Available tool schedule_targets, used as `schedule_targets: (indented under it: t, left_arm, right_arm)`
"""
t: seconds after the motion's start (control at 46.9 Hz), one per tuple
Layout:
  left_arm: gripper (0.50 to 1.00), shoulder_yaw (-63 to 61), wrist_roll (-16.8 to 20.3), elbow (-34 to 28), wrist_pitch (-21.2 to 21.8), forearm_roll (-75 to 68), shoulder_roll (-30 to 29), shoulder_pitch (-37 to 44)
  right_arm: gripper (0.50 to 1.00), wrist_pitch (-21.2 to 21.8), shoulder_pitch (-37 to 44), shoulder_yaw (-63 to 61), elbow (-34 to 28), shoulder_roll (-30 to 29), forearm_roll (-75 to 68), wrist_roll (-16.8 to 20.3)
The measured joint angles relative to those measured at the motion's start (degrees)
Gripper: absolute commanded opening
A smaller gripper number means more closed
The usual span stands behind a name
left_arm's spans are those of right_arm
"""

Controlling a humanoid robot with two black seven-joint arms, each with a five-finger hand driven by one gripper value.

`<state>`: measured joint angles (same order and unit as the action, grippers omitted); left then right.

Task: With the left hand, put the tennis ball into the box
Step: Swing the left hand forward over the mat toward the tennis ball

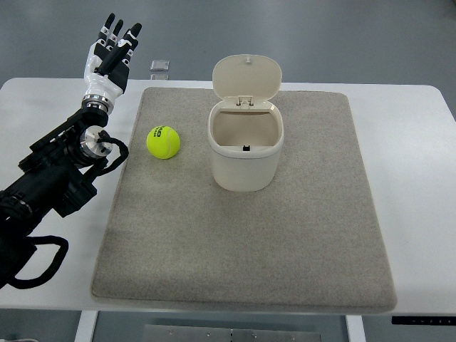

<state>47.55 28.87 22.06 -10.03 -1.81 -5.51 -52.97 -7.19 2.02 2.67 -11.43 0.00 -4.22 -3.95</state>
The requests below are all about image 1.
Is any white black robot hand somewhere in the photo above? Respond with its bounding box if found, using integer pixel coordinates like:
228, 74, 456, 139
84, 14, 143, 104

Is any yellow tennis ball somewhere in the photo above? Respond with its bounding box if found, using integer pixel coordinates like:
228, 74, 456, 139
146, 125, 181, 160

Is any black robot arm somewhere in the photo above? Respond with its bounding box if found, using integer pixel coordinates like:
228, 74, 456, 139
1, 95, 113, 289

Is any cream lidded bin box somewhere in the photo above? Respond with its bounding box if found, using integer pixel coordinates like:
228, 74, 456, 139
207, 54, 284, 192

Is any clear floor plate lower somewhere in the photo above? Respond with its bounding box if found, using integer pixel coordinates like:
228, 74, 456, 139
150, 73, 169, 81

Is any clear floor plate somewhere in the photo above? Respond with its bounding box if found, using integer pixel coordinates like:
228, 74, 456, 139
150, 60, 170, 71
150, 73, 169, 81

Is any clear floor plate upper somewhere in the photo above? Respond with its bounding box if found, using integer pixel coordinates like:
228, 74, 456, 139
150, 60, 170, 71

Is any white table leg left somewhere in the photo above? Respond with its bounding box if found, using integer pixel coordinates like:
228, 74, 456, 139
74, 311, 98, 342

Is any white table leg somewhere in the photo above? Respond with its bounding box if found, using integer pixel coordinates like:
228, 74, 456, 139
346, 315, 366, 342
74, 311, 98, 342

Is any grey felt mat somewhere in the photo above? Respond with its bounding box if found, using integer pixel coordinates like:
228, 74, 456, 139
91, 88, 397, 314

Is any white table leg right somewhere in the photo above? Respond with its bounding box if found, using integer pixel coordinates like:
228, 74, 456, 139
346, 315, 366, 342

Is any black desk control panel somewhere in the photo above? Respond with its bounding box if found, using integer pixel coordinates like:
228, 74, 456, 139
391, 316, 456, 326

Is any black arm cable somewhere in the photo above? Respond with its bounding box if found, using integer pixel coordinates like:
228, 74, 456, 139
0, 130, 130, 289

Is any metal base plate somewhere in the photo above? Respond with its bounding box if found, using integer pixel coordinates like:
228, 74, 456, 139
142, 325, 321, 342

